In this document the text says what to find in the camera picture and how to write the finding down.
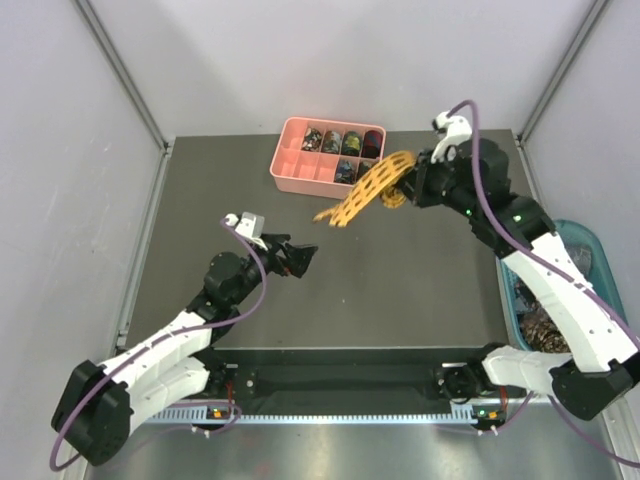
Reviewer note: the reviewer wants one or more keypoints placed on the blue patterned rolled tie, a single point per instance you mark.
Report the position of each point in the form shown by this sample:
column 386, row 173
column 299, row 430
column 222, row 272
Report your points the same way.
column 346, row 172

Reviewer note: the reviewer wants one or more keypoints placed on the right aluminium frame post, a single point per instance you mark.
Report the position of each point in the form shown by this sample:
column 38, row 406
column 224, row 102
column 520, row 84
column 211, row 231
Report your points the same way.
column 587, row 25

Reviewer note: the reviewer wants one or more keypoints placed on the maroon rolled tie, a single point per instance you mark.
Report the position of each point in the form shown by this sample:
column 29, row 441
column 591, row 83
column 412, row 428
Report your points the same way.
column 372, row 144

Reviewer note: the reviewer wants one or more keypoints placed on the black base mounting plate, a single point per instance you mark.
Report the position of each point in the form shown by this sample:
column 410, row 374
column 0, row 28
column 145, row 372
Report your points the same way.
column 343, row 381

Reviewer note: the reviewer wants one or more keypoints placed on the green yellow rolled tie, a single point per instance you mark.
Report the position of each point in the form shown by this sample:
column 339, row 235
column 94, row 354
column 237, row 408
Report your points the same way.
column 352, row 144

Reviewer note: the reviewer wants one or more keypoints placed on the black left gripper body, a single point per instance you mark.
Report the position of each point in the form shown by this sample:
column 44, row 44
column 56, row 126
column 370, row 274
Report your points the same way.
column 270, row 261

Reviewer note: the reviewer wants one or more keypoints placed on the left aluminium frame post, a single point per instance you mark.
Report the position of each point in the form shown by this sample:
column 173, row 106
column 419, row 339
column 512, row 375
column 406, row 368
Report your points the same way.
column 98, row 31

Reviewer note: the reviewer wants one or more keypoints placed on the multicolour rolled tie in box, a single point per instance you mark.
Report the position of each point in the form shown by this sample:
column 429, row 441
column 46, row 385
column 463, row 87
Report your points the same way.
column 312, row 140

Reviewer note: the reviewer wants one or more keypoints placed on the brown paisley rolled tie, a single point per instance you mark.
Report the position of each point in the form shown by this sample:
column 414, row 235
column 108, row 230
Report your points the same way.
column 540, row 332

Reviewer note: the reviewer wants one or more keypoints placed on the teal perforated plastic basket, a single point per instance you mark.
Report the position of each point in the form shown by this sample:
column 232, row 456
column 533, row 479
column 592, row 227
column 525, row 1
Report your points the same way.
column 600, row 280

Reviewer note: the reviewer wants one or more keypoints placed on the aluminium frame post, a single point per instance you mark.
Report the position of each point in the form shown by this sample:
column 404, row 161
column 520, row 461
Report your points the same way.
column 587, row 25
column 98, row 31

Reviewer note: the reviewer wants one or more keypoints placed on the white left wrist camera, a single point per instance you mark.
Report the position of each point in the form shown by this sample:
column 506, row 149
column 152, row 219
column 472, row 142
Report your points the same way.
column 248, row 226

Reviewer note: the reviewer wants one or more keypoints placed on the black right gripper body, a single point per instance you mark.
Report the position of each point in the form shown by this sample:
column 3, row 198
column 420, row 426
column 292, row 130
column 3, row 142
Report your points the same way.
column 436, row 183

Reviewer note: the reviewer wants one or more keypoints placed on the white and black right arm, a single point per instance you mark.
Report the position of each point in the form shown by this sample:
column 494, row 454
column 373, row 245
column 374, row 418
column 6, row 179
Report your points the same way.
column 505, row 222

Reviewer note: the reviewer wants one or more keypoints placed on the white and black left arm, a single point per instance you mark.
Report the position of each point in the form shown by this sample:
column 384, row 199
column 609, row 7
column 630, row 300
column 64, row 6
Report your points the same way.
column 103, row 404

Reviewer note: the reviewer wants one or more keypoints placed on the yellow patterned necktie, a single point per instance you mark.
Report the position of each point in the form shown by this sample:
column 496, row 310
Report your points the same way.
column 378, row 183

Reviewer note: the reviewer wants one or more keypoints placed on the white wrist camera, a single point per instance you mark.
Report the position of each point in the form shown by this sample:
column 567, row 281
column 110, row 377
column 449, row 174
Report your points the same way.
column 452, row 130
column 248, row 226

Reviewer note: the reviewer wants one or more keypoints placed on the dark floral rolled tie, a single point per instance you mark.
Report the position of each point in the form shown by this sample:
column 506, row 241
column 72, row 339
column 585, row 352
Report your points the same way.
column 331, row 142

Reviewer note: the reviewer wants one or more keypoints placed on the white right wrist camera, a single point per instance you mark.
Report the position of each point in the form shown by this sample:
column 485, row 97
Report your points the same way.
column 452, row 130

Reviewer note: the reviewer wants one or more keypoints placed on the pink compartment organizer box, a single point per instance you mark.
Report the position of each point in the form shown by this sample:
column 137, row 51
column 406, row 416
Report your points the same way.
column 312, row 173

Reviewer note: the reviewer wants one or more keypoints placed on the black yellow rolled tie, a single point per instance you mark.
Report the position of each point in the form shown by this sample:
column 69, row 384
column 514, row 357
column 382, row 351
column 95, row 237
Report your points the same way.
column 364, row 167

